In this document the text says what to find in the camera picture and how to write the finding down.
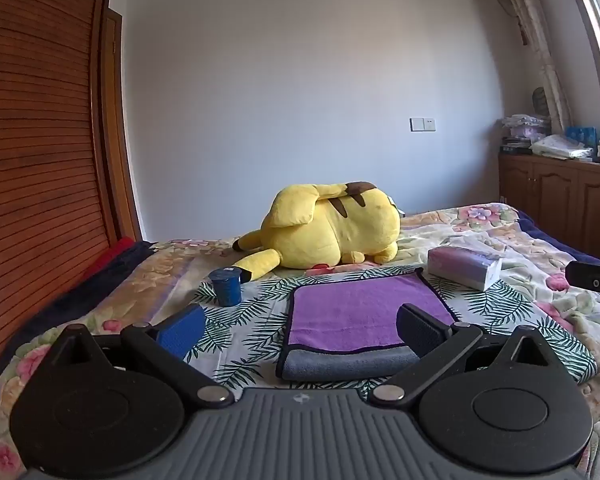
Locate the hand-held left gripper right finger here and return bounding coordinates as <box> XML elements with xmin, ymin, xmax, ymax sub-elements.
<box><xmin>369</xmin><ymin>303</ymin><xmax>557</xmax><ymax>407</ymax></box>

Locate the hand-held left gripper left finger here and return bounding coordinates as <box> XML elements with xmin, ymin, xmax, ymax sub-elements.
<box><xmin>50</xmin><ymin>304</ymin><xmax>234</xmax><ymax>407</ymax></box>

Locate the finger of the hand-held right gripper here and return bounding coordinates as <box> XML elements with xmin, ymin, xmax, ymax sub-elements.
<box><xmin>566</xmin><ymin>261</ymin><xmax>600</xmax><ymax>291</ymax></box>

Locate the purple and grey towel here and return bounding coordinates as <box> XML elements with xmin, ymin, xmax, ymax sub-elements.
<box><xmin>276</xmin><ymin>268</ymin><xmax>461</xmax><ymax>382</ymax></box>

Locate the dark blue blanket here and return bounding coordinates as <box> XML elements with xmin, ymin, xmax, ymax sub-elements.
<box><xmin>517</xmin><ymin>210</ymin><xmax>600</xmax><ymax>267</ymax></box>

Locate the blue cup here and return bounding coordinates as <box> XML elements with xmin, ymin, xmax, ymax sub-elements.
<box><xmin>208</xmin><ymin>267</ymin><xmax>243</xmax><ymax>307</ymax></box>

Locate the white and purple tissue pack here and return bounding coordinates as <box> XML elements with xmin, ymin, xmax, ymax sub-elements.
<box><xmin>426</xmin><ymin>247</ymin><xmax>503</xmax><ymax>292</ymax></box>

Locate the leaf print cloth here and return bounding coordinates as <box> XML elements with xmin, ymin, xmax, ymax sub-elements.
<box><xmin>185</xmin><ymin>260</ymin><xmax>598</xmax><ymax>401</ymax></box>

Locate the wooden cabinet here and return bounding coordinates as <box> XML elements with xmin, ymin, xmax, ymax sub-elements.
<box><xmin>498</xmin><ymin>152</ymin><xmax>600</xmax><ymax>267</ymax></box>

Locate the red cloth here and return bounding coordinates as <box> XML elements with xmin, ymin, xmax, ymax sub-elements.
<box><xmin>82</xmin><ymin>236</ymin><xmax>137</xmax><ymax>281</ymax></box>

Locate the dark blue cloth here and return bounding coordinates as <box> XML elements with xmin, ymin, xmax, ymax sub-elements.
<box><xmin>0</xmin><ymin>241</ymin><xmax>156</xmax><ymax>411</ymax></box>

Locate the white plastic bag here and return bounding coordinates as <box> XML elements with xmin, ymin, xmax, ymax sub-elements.
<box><xmin>530</xmin><ymin>134</ymin><xmax>595</xmax><ymax>160</ymax></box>

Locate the yellow plush toy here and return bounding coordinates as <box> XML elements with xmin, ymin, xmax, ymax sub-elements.
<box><xmin>231</xmin><ymin>181</ymin><xmax>402</xmax><ymax>282</ymax></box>

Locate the blue box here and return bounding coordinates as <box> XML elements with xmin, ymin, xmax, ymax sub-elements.
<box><xmin>565</xmin><ymin>125</ymin><xmax>598</xmax><ymax>147</ymax></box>

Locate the stack of clutter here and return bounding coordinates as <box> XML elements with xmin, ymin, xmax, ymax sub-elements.
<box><xmin>500</xmin><ymin>114</ymin><xmax>551</xmax><ymax>155</ymax></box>

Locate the wooden slatted wardrobe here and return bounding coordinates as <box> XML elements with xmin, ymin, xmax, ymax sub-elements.
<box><xmin>0</xmin><ymin>0</ymin><xmax>143</xmax><ymax>401</ymax></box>

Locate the beige curtain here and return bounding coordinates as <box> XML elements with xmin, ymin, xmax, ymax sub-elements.
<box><xmin>490</xmin><ymin>0</ymin><xmax>573</xmax><ymax>136</ymax></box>

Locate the wooden window frame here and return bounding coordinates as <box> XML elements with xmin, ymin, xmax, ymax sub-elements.
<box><xmin>560</xmin><ymin>0</ymin><xmax>600</xmax><ymax>133</ymax></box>

